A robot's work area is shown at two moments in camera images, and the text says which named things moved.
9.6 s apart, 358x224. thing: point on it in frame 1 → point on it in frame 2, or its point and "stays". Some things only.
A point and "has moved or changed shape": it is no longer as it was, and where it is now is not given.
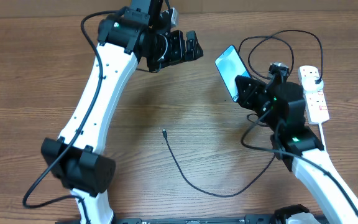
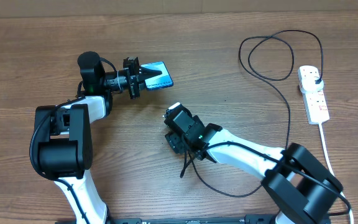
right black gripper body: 261,104 → 179,142
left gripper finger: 194,49 → 145,73
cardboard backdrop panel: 48,9 stays
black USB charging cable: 264,38 has moved or changed shape
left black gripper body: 167,51 → 128,66
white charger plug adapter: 308,83 stays
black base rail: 223,219 stays
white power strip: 316,101 stays
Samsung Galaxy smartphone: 229,65 → 161,81
